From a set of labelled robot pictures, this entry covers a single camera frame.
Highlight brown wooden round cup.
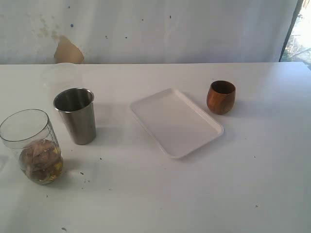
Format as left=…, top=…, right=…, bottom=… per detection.
left=207, top=80, right=236, bottom=115

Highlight stainless steel tumbler cup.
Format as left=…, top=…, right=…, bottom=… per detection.
left=53, top=88, right=96, bottom=145

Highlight wooden clothespins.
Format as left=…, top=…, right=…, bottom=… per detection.
left=19, top=139, right=63, bottom=184

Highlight clear plastic measuring cup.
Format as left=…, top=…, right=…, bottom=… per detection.
left=0, top=109, right=63, bottom=184

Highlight white rectangular plastic tray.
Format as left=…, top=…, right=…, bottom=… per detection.
left=130, top=88, right=224, bottom=159

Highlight translucent plastic container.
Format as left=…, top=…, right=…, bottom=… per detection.
left=41, top=63, right=83, bottom=92

